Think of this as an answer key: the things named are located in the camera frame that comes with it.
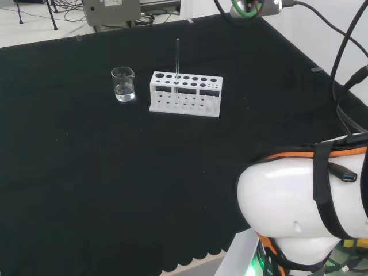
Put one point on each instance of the grey tape strip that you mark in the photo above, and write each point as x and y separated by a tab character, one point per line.
317	69

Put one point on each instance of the white test tube rack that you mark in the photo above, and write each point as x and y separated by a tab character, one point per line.
161	108

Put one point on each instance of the clear glass rod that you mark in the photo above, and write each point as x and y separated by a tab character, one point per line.
177	57

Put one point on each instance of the black bench cloth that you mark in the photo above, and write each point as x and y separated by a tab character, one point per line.
115	172

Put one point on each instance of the clear glass beaker with water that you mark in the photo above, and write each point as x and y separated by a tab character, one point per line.
124	92

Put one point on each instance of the black tripod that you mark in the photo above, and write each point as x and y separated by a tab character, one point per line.
52	15

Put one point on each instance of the grey equipment box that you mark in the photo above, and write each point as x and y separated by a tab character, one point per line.
115	11

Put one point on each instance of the black blue USB connector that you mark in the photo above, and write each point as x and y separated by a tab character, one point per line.
345	174

